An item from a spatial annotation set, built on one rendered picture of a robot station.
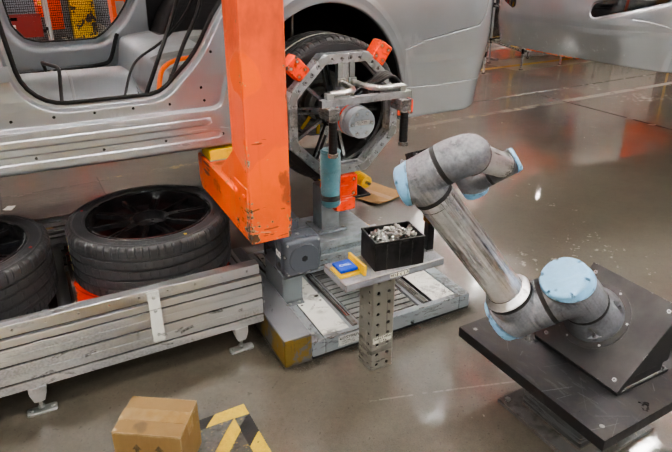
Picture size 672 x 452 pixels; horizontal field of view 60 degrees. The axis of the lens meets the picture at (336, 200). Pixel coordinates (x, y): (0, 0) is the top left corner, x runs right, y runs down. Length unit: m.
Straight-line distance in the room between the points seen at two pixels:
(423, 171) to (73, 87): 2.09
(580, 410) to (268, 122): 1.32
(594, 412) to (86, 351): 1.68
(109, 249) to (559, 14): 3.57
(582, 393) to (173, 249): 1.49
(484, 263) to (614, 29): 3.01
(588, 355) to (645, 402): 0.20
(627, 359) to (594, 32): 2.97
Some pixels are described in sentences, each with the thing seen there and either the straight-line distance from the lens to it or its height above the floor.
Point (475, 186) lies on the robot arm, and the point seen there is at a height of 0.75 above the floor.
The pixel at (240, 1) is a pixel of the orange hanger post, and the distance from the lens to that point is 1.94.
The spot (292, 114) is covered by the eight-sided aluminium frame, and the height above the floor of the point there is 0.89.
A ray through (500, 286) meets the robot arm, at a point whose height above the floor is 0.60.
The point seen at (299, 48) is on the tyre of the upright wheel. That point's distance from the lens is 2.57.
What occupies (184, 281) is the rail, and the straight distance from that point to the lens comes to 2.26.
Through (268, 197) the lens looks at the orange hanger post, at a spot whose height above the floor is 0.70.
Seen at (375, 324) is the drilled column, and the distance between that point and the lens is 2.27.
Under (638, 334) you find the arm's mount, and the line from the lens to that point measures 2.05.
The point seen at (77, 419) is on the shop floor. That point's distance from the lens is 2.38.
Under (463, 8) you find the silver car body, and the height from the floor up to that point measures 1.26.
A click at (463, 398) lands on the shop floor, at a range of 2.32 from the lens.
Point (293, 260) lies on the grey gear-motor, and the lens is 2.47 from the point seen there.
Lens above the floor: 1.53
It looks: 23 degrees down
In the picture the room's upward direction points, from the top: straight up
